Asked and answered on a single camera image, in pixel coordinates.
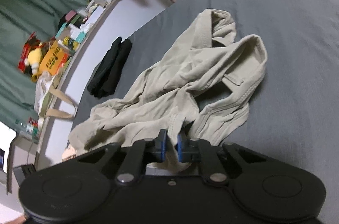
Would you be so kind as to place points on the crumpled beige cloth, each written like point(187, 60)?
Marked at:
point(69, 153)

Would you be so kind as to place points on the beige khaki trousers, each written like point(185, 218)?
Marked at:
point(204, 81)

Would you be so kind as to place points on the teal white boxes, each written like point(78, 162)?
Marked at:
point(70, 37)

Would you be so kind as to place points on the red cardboard box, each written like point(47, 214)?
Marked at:
point(31, 44)

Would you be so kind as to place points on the beige canvas tote bag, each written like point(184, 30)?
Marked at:
point(46, 91)

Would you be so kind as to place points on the grey bed sheet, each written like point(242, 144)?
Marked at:
point(293, 112)

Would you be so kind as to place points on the folded black garment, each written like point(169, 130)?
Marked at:
point(108, 73)

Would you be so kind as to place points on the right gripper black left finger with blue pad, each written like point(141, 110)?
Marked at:
point(139, 155)

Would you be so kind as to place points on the green curtain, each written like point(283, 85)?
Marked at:
point(19, 19)

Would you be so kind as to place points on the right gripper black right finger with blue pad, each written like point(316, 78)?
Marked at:
point(205, 156)

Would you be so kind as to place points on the yellow cardboard box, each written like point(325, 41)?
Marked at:
point(54, 59)

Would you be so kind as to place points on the yellow plush toy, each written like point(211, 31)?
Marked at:
point(34, 59)

